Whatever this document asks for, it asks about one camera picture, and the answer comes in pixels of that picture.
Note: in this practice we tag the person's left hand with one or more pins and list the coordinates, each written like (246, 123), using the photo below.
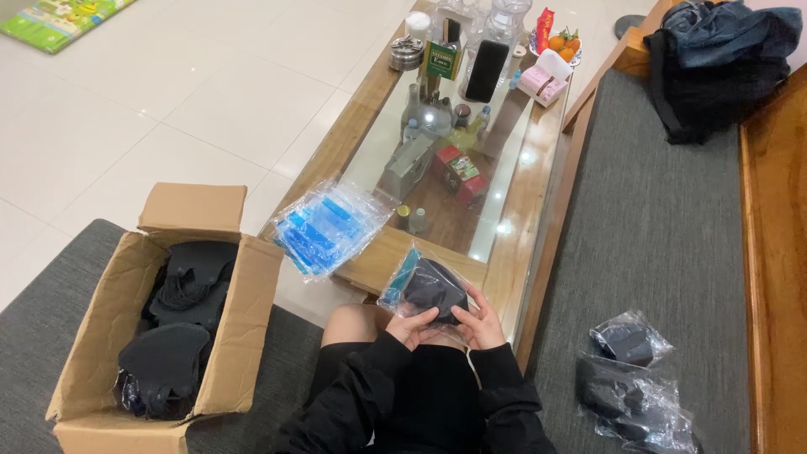
(406, 328)

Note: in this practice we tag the person's right hand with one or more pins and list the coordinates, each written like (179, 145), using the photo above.
(485, 328)

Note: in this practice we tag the clear bag with black masks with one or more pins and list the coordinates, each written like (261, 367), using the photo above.
(432, 287)

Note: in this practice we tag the person's leg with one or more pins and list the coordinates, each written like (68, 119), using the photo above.
(353, 325)

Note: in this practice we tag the person's black shorts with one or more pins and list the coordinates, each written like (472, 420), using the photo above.
(429, 391)

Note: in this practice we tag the stack of clear blue-strip bags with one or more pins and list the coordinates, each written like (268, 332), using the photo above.
(331, 227)

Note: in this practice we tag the large packed mask bag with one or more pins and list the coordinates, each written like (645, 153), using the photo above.
(615, 391)

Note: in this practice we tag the small packed mask bag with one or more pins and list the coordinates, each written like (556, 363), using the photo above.
(630, 340)

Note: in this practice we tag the wooden glass-top coffee table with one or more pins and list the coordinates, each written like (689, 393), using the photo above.
(536, 189)

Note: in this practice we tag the red printed box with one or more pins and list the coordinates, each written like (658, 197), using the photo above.
(461, 173)

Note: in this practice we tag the grey box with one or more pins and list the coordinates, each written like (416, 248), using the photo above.
(408, 167)

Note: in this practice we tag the brown cardboard box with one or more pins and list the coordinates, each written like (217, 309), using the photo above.
(246, 315)

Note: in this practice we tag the grey bench cushion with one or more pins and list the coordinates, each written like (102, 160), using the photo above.
(649, 239)

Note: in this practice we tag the crumpled packed mask bag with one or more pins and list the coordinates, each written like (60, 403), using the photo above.
(668, 429)

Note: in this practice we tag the group of small bottles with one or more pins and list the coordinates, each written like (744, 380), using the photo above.
(441, 116)

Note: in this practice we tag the pile of black face masks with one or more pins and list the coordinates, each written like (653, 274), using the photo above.
(180, 328)

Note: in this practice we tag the pink tissue box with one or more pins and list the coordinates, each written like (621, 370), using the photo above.
(543, 81)

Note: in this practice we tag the black smartphone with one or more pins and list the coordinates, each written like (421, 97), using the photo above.
(487, 70)

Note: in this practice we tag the green and gold box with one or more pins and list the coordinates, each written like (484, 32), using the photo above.
(442, 60)

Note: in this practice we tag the round metal tin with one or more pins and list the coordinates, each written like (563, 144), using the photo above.
(406, 53)

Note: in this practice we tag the plate of oranges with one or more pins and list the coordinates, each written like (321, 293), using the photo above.
(564, 45)

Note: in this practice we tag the white lidded jar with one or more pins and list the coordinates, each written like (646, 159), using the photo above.
(417, 25)

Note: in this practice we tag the red snack packet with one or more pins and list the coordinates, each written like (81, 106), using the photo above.
(545, 28)

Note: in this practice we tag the clear plastic bottle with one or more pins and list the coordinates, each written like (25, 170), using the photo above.
(504, 22)

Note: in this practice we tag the clear glass jug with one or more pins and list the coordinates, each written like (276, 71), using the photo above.
(463, 12)

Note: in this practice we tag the black garment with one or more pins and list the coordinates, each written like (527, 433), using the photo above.
(706, 94)

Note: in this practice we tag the black round base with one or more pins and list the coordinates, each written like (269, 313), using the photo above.
(629, 25)

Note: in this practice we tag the grey seat cushion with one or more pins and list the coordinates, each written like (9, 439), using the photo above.
(38, 334)

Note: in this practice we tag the blue denim jeans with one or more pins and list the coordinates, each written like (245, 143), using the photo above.
(731, 31)

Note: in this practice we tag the green play mat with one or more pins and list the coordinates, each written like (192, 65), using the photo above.
(60, 20)

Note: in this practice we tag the wooden bench frame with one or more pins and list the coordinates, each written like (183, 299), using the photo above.
(778, 265)

